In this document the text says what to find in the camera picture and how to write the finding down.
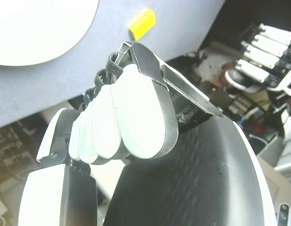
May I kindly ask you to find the yellow rectangular block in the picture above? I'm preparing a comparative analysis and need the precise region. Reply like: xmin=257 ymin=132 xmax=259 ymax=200
xmin=128 ymin=8 xmax=157 ymax=40

